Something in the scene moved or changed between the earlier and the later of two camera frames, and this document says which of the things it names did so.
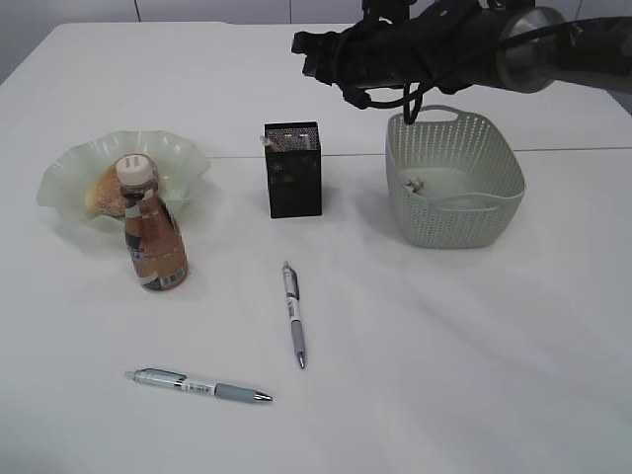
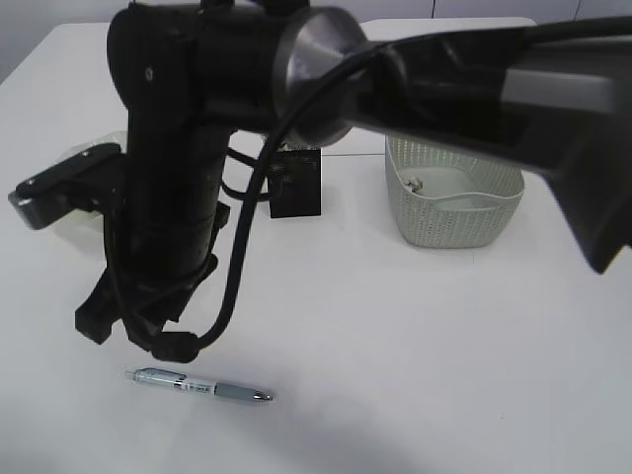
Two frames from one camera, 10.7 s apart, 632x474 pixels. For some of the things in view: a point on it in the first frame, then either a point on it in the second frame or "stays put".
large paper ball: [416, 184] stays put
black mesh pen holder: [293, 170] stays put
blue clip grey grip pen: [179, 381] stays put
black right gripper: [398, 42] to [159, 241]
